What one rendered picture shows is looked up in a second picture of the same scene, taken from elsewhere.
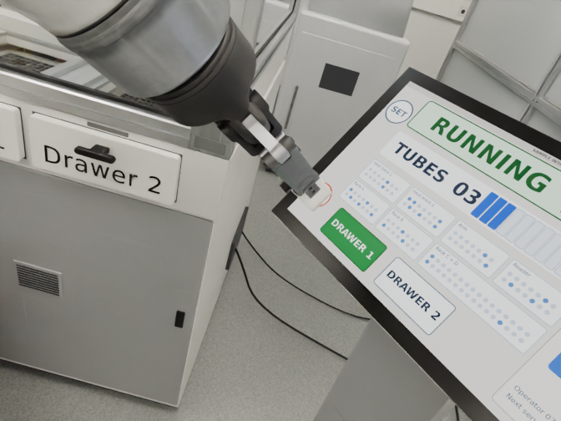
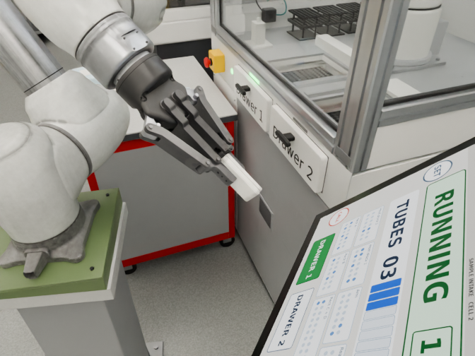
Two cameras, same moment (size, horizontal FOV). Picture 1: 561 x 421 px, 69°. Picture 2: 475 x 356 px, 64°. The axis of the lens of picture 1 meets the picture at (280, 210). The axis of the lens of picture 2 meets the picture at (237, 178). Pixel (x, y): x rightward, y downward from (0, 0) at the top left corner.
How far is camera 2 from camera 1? 0.50 m
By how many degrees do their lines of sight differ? 57
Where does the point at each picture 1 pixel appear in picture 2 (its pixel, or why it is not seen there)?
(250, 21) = (373, 60)
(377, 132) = (408, 184)
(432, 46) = not seen: outside the picture
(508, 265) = (339, 345)
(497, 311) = not seen: outside the picture
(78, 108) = (290, 106)
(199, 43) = (103, 69)
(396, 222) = (339, 263)
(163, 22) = (88, 60)
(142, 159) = (306, 151)
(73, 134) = (283, 122)
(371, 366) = not seen: outside the picture
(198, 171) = (334, 174)
